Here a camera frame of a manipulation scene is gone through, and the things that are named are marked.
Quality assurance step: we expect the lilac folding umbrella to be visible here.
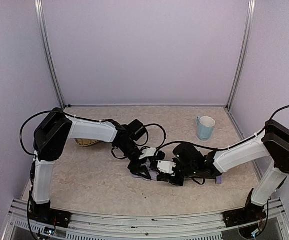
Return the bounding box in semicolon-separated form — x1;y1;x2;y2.
145;160;222;185

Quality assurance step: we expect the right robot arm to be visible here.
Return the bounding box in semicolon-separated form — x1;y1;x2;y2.
157;119;289;228

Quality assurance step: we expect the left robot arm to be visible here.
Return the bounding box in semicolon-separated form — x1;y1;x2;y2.
19;107;152;223

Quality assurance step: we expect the woven bamboo tray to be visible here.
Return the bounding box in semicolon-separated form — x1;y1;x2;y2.
74;138;100;147

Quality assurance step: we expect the light blue ceramic mug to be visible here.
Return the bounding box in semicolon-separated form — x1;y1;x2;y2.
196;116;216;141

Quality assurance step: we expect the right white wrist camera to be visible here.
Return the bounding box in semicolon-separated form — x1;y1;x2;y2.
157;160;177;175

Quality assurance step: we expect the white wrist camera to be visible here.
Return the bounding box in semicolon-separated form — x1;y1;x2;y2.
157;160;177;175
139;147;157;160

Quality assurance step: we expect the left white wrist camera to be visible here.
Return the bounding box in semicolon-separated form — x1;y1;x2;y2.
139;147;157;160

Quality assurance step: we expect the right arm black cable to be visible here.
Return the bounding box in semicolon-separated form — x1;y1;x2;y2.
158;141;220;156

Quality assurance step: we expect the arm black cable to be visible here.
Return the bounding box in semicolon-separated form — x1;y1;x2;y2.
141;123;168;151
158;141;220;156

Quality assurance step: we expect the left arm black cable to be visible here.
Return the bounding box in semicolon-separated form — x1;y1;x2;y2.
141;123;168;151

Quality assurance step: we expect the front aluminium rail base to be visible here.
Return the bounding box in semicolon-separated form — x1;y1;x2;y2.
1;197;289;240

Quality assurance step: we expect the left aluminium frame post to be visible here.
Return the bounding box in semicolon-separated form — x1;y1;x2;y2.
34;0;66;109

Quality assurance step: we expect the aluminium frame post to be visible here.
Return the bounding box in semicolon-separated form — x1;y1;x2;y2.
34;0;66;109
226;0;256;112

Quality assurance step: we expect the right aluminium frame post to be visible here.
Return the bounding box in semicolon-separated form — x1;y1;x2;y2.
226;0;256;112

